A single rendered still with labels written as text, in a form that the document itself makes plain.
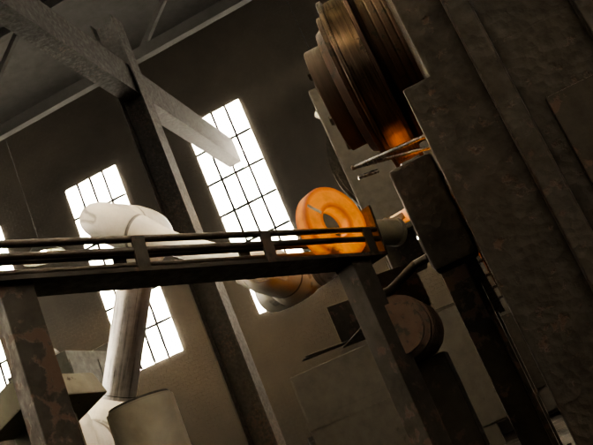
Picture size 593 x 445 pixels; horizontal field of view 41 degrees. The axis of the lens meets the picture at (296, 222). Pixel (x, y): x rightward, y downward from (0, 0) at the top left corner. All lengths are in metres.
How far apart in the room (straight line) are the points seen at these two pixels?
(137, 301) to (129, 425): 0.97
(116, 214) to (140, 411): 0.90
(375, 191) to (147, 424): 3.43
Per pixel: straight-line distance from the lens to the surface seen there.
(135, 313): 2.34
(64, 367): 5.31
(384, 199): 4.66
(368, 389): 4.36
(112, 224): 2.19
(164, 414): 1.41
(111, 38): 10.52
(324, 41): 1.95
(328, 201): 1.57
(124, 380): 2.36
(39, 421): 1.13
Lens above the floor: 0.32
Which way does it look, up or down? 15 degrees up
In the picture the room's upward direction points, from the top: 23 degrees counter-clockwise
